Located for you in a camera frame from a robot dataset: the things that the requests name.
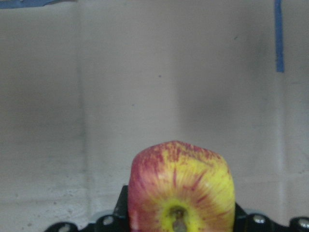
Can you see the yellow-red apple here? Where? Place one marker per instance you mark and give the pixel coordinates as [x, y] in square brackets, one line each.
[175, 186]

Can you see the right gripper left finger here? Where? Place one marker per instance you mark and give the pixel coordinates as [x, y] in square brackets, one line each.
[121, 210]

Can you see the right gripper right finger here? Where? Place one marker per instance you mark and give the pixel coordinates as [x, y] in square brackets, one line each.
[240, 219]

